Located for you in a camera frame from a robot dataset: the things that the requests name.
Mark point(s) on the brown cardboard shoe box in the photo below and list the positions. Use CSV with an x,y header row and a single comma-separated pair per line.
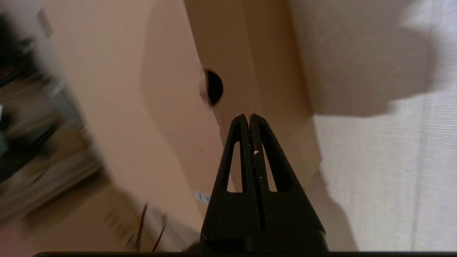
x,y
117,107

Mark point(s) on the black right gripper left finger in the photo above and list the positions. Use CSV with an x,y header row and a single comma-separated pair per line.
x,y
228,214

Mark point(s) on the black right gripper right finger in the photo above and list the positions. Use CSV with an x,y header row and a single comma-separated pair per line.
x,y
285,214

